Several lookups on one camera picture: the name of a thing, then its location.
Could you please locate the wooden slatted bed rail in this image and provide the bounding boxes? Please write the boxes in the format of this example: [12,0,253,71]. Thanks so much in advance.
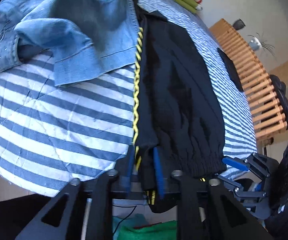
[209,18,287,141]

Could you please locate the potted spider plant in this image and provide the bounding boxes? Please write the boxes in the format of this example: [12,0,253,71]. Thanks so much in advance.
[248,33,276,59]

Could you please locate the black yellow sport pants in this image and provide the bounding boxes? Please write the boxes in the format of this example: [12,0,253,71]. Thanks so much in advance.
[135,7,226,213]

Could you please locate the folded black garment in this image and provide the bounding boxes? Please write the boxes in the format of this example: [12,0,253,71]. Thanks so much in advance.
[217,48,244,92]

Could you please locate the dark ceramic vase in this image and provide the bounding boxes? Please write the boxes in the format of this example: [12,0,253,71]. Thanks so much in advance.
[232,19,245,31]

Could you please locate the green cloth on floor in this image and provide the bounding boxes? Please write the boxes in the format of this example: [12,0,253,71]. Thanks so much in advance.
[113,214,177,240]

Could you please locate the black floor cable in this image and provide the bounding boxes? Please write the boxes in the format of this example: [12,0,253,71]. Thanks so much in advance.
[111,204,138,235]

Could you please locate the blue denim jacket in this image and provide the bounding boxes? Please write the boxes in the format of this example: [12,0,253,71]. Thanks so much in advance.
[0,0,139,86]

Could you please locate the black jacket on rail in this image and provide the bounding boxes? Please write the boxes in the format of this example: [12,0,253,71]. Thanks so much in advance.
[270,75,288,130]

